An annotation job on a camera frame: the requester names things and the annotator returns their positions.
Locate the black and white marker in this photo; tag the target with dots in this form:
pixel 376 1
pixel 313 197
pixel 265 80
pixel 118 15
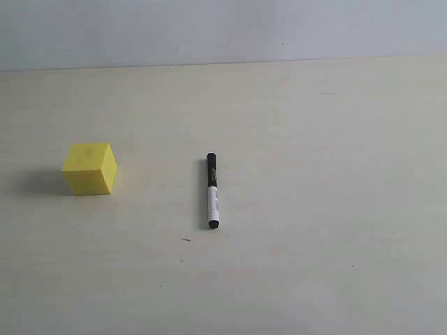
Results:
pixel 212 192

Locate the yellow foam cube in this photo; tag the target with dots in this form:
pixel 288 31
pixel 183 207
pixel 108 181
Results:
pixel 90 169

